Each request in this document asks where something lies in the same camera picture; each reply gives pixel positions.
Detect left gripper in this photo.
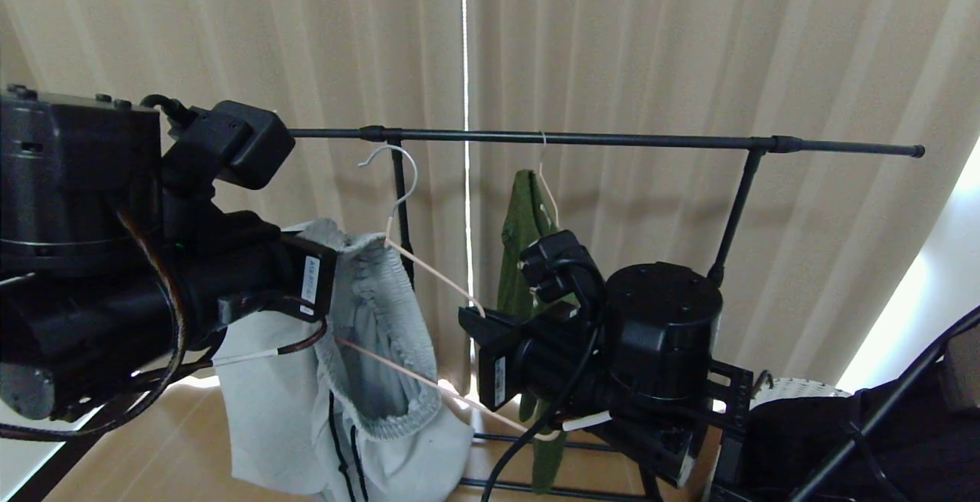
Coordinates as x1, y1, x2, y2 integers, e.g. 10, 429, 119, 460
0, 215, 338, 422

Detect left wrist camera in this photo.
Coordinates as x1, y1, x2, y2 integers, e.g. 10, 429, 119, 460
161, 100, 296, 198

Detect black clothes rack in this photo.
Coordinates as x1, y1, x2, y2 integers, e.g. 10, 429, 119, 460
287, 125, 926, 502

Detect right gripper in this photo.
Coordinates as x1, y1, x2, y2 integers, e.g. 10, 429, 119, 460
459, 307, 703, 485

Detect beige curtain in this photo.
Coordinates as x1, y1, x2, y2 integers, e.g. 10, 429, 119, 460
0, 0, 980, 411

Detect pink clothes hanger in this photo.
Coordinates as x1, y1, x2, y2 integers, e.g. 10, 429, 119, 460
536, 132, 561, 229
335, 145, 565, 443

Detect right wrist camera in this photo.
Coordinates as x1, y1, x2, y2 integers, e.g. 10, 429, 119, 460
518, 230, 607, 308

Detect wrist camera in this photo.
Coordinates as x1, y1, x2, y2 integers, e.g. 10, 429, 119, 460
518, 230, 607, 308
161, 100, 296, 198

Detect pale grey shorts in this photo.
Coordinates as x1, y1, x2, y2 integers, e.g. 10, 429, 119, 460
211, 217, 475, 502

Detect white laundry basket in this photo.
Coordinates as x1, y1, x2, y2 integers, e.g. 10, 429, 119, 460
750, 378, 852, 411

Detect green printed shirt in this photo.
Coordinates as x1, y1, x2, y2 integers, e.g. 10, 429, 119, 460
496, 169, 569, 495

